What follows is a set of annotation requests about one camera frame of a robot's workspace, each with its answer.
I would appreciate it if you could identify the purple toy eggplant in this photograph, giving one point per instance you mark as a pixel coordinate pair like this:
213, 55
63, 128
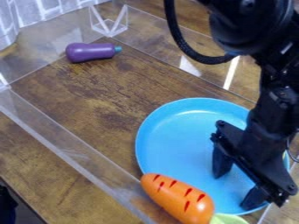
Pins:
81, 52

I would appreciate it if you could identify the clear acrylic enclosure wall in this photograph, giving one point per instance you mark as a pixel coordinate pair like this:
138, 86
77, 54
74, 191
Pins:
70, 114

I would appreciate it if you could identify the orange toy carrot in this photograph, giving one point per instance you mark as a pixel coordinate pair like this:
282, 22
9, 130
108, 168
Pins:
185, 202

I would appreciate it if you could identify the blue round plastic tray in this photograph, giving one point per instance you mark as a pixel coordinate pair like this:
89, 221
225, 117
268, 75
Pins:
174, 146

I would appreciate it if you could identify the white grid curtain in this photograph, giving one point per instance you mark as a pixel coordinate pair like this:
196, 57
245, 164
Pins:
21, 13

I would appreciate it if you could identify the yellow toy lemon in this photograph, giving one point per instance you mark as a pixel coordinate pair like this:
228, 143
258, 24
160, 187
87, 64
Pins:
285, 156

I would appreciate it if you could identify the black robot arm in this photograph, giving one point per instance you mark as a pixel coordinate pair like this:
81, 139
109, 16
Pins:
261, 28

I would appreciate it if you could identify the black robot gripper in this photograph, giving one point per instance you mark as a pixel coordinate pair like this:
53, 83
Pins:
256, 149

